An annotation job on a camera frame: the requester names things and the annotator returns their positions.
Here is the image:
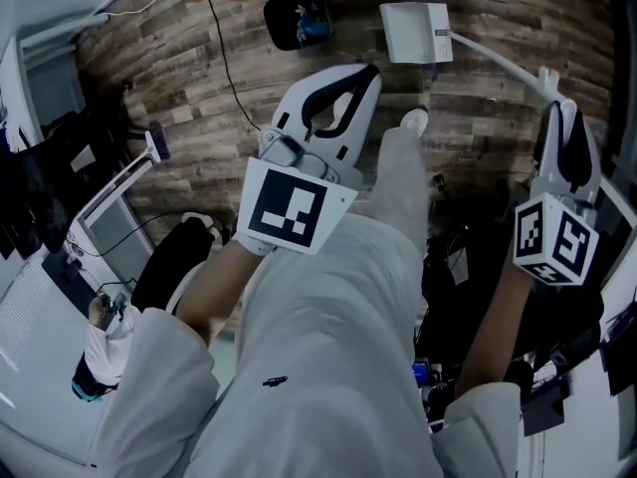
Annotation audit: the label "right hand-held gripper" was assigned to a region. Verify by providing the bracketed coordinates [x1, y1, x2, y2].
[512, 101, 603, 287]

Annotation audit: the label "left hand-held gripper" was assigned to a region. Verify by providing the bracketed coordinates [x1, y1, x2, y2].
[236, 63, 384, 256]

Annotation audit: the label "black waste bin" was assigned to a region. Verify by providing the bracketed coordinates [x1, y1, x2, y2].
[262, 0, 335, 53]

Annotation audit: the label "person's right forearm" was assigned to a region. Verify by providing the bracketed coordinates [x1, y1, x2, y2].
[455, 261, 536, 397]

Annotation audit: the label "person's left forearm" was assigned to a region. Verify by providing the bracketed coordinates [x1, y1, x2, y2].
[176, 239, 265, 346]

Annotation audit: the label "person's white left shoe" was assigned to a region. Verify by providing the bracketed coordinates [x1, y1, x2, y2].
[330, 92, 355, 120]

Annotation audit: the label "person's white shoe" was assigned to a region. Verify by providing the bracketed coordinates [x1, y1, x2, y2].
[399, 108, 430, 138]
[330, 92, 355, 120]

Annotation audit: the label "person's white right shoe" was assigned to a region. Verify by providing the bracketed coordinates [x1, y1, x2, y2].
[399, 108, 430, 138]

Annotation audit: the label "person's light trousers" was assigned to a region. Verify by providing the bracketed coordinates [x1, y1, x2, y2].
[370, 124, 430, 263]

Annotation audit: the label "white wristwatch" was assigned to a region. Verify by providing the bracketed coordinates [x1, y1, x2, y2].
[233, 231, 278, 257]

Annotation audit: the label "white broom black bristles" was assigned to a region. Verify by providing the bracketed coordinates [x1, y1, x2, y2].
[78, 119, 172, 221]

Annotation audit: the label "person's white shirt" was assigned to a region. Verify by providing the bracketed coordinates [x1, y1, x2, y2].
[94, 211, 524, 478]

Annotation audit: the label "black square pad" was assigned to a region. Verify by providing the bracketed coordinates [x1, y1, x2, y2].
[521, 380, 567, 438]

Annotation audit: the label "white desk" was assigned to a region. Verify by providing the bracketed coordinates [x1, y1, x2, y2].
[0, 156, 155, 467]
[517, 174, 637, 478]
[7, 12, 110, 143]

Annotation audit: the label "dark desk mat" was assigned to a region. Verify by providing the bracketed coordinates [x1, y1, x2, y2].
[42, 251, 101, 313]

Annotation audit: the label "black cable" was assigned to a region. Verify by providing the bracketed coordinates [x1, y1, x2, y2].
[207, 0, 264, 133]

